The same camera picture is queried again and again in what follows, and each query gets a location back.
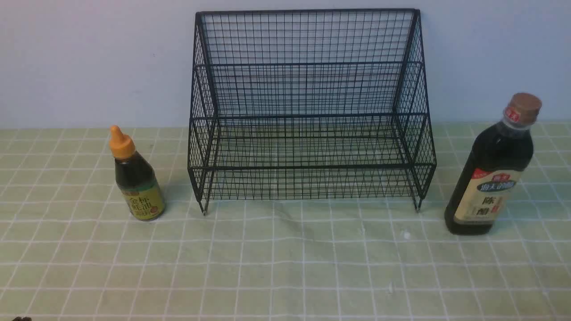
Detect dark vinegar bottle brown cap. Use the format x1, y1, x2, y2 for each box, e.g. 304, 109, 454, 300
444, 93, 542, 235

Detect small sauce bottle orange cap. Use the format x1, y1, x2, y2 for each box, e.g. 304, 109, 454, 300
109, 125, 166, 221

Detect green checkered tablecloth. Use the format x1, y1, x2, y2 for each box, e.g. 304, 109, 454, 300
0, 123, 571, 321

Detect black wire mesh shelf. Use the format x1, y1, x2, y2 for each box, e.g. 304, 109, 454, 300
187, 8, 437, 215

